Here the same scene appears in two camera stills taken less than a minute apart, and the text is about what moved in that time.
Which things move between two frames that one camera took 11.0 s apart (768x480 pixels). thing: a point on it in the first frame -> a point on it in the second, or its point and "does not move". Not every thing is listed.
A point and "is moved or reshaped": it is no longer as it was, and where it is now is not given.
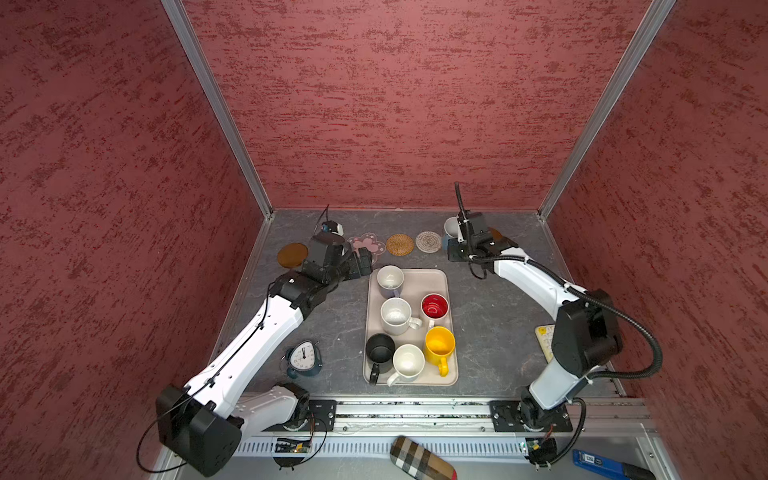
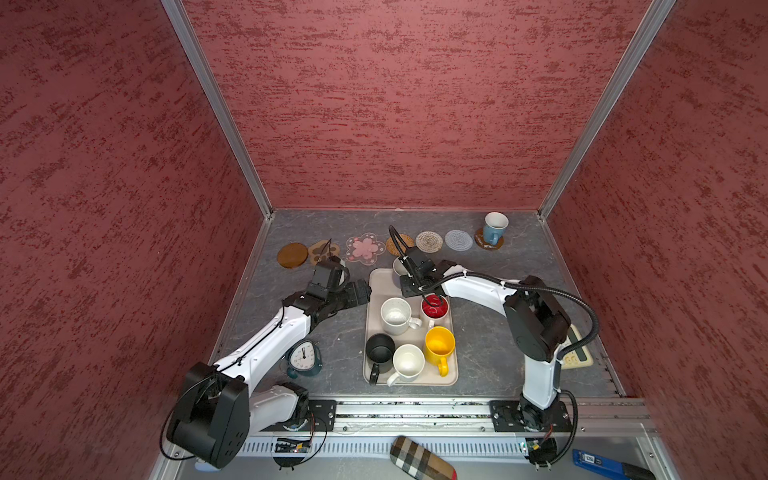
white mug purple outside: x=390 y=279 is moved or reshaped
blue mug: x=452 y=228 -> x=495 y=227
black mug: x=380 y=348 does not move
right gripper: x=453 y=253 -> x=407 y=290
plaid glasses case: x=419 y=462 does not move
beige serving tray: x=409 y=329 does not move
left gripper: x=354 y=270 -> x=352 y=295
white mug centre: x=396 y=316 does not move
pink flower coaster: x=367 y=240 does not move
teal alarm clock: x=303 y=358 does not move
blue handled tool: x=610 y=467 does not move
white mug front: x=409 y=361 does not move
